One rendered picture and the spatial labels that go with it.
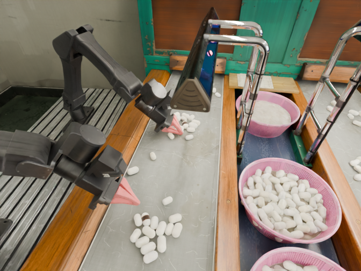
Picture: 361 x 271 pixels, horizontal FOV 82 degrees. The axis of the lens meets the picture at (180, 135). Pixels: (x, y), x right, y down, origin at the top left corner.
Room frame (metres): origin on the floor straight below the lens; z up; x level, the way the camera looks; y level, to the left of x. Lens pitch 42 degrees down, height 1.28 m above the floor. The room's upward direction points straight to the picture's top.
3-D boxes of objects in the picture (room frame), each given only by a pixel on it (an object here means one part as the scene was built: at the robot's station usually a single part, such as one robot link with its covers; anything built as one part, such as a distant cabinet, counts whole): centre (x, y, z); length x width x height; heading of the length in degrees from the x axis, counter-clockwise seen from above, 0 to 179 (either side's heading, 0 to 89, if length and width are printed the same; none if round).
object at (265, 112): (0.76, -0.38, 0.71); 0.22 x 0.22 x 0.06
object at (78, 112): (0.80, 0.48, 0.71); 0.20 x 0.07 x 0.08; 174
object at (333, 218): (0.33, -0.30, 0.72); 0.27 x 0.27 x 0.10
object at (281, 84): (0.98, -0.42, 0.77); 0.33 x 0.15 x 0.01; 80
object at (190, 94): (0.65, -0.07, 1.08); 0.62 x 0.08 x 0.07; 170
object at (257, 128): (0.76, -0.38, 0.72); 0.27 x 0.27 x 0.10
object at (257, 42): (0.63, -0.15, 0.90); 0.20 x 0.19 x 0.45; 170
